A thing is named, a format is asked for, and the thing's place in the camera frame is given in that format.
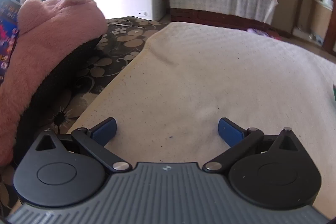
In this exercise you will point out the pink plush sleeve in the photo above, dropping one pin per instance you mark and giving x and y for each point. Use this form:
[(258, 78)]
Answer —
[(48, 31)]

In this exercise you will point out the wooden kitchen cabinet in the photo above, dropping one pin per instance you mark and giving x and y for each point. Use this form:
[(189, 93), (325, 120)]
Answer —
[(319, 18)]

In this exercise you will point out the colourful snack packet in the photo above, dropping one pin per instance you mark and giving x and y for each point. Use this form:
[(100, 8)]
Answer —
[(8, 33)]

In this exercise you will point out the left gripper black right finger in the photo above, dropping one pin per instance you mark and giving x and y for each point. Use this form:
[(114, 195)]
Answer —
[(241, 144)]

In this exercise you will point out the white table cloth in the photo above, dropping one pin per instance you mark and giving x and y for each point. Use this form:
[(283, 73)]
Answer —
[(168, 100)]

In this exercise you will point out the TV stand with white cover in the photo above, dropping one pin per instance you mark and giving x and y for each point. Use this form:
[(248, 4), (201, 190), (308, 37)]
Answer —
[(237, 14)]

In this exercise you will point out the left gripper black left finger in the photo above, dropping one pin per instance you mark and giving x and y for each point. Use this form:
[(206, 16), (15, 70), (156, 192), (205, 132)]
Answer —
[(92, 142)]

